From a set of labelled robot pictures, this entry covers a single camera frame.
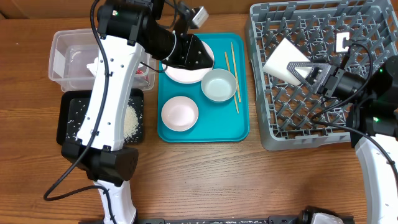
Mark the white paper cup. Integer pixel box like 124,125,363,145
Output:
263,39,310,86

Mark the white napkin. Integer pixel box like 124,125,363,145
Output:
86,57,99,77

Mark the black plastic tray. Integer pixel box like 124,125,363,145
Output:
56,88,144,145

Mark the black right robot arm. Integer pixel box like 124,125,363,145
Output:
287,55,397,223

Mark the grey dishwasher rack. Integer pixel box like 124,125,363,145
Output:
246,0,397,151

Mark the white plate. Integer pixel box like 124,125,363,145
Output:
161,40,215,85

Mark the grey-white bowl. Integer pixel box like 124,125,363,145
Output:
201,68,233,103

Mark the white rice pile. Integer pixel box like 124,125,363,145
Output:
124,106,139,139

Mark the wooden chopstick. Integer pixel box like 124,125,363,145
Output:
224,52,239,114
231,43,241,103

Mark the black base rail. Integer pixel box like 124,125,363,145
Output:
135,216,299,224

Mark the clear plastic bin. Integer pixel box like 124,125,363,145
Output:
49,29,156,92

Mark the pinkish small bowl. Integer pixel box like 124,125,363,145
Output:
160,96,199,132

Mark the teal plastic tray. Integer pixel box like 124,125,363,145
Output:
157,33,250,142

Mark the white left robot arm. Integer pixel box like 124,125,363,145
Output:
62,1,214,223

